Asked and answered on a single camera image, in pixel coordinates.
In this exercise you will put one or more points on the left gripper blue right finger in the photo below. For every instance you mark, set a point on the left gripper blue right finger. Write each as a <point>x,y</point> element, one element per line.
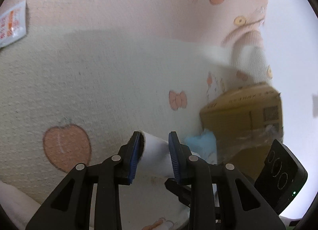
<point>177,157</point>

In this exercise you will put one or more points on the pink Hello Kitty chair cover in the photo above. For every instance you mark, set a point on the pink Hello Kitty chair cover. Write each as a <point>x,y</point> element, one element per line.
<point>89,73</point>

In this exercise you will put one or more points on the red white sachet packet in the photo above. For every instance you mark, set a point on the red white sachet packet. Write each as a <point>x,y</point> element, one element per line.
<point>13,24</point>

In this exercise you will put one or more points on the brown cardboard box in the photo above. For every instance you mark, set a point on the brown cardboard box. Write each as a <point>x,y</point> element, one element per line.
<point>245,121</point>

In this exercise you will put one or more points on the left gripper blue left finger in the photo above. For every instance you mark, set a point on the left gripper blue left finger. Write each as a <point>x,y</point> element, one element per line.
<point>133,155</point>

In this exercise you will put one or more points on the blue white tissue pack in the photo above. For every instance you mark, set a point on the blue white tissue pack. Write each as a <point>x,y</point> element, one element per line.
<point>204,145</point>

